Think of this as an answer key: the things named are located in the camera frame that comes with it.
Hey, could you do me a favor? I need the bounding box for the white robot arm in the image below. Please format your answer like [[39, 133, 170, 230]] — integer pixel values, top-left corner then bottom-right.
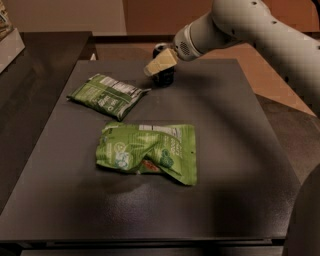
[[144, 0, 320, 256]]

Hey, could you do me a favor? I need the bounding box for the light green chip bag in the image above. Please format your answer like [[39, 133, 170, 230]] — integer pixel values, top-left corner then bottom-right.
[[96, 122, 197, 186]]

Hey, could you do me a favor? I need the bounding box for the white box at left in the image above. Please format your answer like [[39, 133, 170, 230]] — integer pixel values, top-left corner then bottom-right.
[[0, 9, 26, 74]]

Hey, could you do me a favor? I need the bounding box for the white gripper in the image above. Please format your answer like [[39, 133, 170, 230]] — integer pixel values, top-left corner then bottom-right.
[[144, 25, 202, 77]]

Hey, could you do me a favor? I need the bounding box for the blue pepsi can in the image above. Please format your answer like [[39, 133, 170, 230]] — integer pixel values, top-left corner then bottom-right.
[[152, 43, 174, 88]]

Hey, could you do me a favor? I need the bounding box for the dark green chip bag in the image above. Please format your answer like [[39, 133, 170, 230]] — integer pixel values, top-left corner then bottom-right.
[[67, 74, 149, 121]]

